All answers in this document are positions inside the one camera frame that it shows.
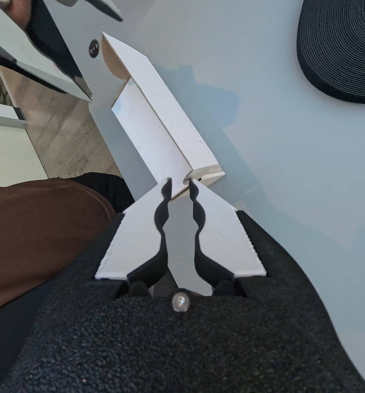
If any person's dark trousered leg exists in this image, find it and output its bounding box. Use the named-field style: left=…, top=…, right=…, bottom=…
left=66, top=172, right=135, bottom=214

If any small white cardboard box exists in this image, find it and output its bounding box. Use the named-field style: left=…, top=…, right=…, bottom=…
left=100, top=31, right=226, bottom=202

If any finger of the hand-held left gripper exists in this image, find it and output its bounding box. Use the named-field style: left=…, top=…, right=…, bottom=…
left=56, top=0, right=124, bottom=23
left=0, top=0, right=93, bottom=102

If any black hook-and-loop tape roll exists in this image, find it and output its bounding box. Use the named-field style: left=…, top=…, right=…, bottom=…
left=296, top=0, right=365, bottom=104

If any person's left hand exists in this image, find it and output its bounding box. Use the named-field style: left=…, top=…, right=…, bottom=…
left=9, top=0, right=33, bottom=29

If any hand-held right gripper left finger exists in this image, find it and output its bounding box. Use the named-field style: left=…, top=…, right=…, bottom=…
left=95, top=177, right=173, bottom=287

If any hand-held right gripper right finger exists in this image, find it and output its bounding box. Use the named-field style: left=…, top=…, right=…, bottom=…
left=189, top=178, right=267, bottom=290

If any white side table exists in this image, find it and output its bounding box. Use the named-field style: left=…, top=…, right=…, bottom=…
left=0, top=101, right=49, bottom=188

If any grey desk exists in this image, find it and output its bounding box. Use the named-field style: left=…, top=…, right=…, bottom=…
left=43, top=0, right=365, bottom=393

